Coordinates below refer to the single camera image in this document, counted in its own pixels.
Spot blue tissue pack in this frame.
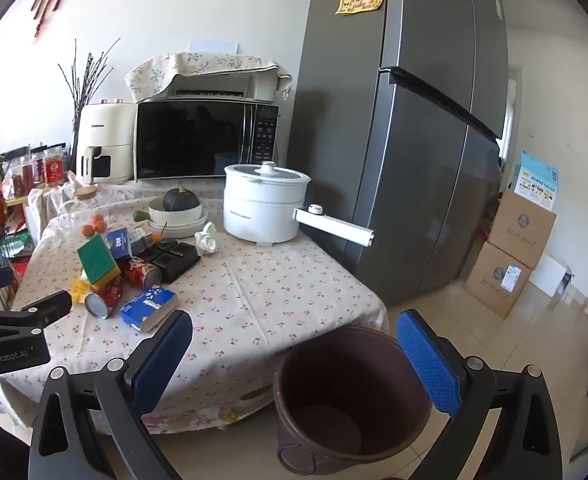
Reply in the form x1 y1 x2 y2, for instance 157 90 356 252
120 285 178 333

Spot dark blue snack box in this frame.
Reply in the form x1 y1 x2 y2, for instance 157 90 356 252
106 228 131 260

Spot light blue milk carton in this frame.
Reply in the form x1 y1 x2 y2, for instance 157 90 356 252
128 226 156 256

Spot orange peel with stem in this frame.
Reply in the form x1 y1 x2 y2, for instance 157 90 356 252
149 223 167 243

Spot brown round trash bin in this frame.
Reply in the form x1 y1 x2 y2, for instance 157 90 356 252
273 325 431 476

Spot yellow crumpled wrapper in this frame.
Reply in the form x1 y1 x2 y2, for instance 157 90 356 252
69 271 94 304

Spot red can lower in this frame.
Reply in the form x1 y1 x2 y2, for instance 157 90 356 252
83 275 123 320

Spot red can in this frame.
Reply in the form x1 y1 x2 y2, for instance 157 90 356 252
83 275 123 320
117 257 163 289

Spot green and yellow sponge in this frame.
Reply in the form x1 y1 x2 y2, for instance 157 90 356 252
77 234 120 290

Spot cherry print tablecloth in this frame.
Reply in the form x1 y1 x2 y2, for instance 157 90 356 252
0 183 388 434

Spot orange tangerine one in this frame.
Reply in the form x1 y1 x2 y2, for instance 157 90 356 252
81 224 95 237

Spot red can upper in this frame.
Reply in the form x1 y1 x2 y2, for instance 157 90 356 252
117 257 163 289

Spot glass jar with cork lid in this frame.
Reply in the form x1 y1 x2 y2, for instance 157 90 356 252
56 184 100 230

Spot red label spice jar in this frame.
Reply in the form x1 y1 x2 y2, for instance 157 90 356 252
44 146 65 186

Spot black plastic tray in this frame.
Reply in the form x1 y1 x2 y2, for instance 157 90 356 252
137 240 201 284

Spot stack of white plates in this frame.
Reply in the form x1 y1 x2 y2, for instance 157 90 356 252
143 212 208 240

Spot lower cardboard box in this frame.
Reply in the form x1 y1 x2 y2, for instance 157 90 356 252
464 242 532 318

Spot cardboard box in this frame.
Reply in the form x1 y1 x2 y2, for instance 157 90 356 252
488 191 556 270
464 242 532 318

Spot dark green pumpkin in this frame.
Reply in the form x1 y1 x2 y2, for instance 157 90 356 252
163 184 201 211

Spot crumpled white tissue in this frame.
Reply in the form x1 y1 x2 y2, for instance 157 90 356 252
194 221 218 256

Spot white flat box on floor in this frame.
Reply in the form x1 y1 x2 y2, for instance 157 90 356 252
528 254 574 298

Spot cream air fryer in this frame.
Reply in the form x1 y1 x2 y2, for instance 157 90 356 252
76 100 136 184

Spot black microwave oven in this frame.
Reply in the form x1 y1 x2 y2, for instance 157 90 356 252
133 98 280 180

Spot upper cardboard box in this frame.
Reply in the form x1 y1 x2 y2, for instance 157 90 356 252
488 191 556 270

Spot dried twigs in vase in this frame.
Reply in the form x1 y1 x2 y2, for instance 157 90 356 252
57 39 120 171

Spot white electric cooking pot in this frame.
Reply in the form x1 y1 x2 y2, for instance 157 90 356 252
223 162 374 247

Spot light blue printed box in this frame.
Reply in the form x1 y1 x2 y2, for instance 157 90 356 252
511 152 560 211

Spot floral cloth cover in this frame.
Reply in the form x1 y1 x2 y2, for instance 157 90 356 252
124 52 294 102

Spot white printer under cloth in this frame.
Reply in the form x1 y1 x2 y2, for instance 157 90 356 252
159 70 279 102

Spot grey refrigerator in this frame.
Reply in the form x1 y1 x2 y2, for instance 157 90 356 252
286 0 508 306

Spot white bowl with green handle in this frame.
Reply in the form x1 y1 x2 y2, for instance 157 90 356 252
133 197 206 226

